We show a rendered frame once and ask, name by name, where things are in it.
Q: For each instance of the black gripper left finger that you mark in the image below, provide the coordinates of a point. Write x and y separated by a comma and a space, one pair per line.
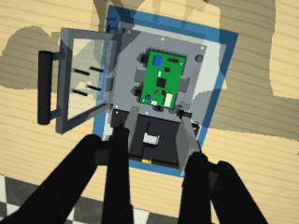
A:
54, 199

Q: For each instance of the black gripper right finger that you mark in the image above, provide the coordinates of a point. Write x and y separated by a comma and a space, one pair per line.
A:
231, 199

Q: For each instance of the green circuit board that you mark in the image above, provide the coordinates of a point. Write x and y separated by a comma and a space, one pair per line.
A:
162, 79

